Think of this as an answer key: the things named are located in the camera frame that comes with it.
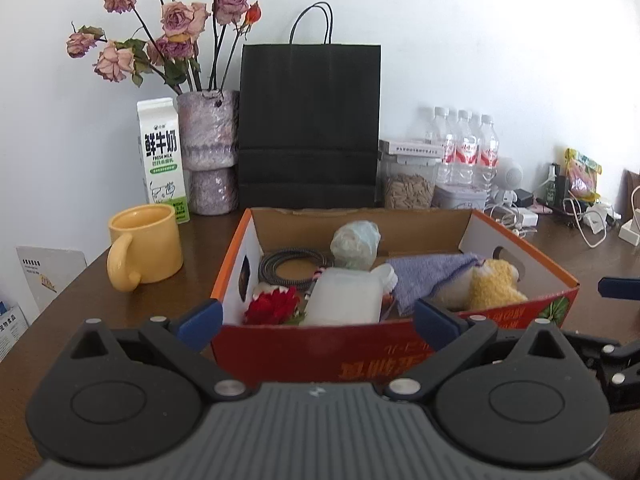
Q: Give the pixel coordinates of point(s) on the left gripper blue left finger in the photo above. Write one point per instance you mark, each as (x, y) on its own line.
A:
(180, 343)

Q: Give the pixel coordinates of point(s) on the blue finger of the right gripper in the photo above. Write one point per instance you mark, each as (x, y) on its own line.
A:
(619, 288)

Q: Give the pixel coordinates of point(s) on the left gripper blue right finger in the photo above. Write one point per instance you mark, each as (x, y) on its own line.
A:
(457, 342)

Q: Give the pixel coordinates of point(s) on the purple cloth pouch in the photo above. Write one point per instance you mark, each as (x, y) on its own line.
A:
(420, 276)

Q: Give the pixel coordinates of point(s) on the yellow white plush toy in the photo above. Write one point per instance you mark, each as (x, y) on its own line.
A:
(492, 284)

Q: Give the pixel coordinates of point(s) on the red fabric rose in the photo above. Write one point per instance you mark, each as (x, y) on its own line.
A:
(272, 308)

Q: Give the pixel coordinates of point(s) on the clear plastic bag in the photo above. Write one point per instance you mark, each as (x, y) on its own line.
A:
(354, 246)

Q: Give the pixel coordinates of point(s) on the red cardboard box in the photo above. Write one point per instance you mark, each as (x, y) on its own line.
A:
(274, 248)

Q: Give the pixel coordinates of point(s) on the yellow ceramic mug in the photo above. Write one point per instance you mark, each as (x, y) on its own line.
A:
(145, 246)

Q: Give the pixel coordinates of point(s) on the white charger block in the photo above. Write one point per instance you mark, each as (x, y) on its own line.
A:
(525, 218)

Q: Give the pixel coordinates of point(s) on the yellow snack packet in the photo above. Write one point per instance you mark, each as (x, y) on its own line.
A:
(583, 173)

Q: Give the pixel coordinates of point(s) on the white earphones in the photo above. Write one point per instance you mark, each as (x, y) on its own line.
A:
(509, 217)

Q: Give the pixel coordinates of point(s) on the grey metal tin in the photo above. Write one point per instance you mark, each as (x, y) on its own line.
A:
(452, 196)

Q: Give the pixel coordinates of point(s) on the black power adapter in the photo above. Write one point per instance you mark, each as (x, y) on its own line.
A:
(523, 198)

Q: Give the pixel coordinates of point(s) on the clear seed container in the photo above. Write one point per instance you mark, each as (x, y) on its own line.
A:
(408, 182)

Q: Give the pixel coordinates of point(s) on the white green milk carton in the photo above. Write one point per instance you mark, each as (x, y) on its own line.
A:
(161, 158)

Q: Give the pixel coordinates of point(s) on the white booklet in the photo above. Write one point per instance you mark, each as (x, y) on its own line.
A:
(48, 271)

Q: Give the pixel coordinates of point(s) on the white robot figurine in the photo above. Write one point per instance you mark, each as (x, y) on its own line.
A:
(509, 176)

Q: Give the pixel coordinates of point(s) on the middle water bottle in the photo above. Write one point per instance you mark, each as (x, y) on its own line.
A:
(465, 150)

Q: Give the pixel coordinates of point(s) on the water bottle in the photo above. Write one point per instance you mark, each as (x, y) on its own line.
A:
(465, 150)
(443, 136)
(487, 153)

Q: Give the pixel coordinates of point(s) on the white flat box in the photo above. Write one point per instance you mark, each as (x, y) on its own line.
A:
(410, 148)

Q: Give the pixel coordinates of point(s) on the right water bottle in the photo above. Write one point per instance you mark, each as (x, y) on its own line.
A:
(487, 153)

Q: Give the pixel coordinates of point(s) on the left water bottle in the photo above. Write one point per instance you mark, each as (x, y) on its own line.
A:
(443, 136)

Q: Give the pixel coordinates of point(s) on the purple ceramic vase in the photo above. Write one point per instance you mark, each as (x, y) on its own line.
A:
(209, 147)

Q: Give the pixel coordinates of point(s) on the black paper bag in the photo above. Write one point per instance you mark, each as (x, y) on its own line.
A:
(308, 123)

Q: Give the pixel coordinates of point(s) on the dried rose bouquet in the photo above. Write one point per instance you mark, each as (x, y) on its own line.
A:
(195, 46)

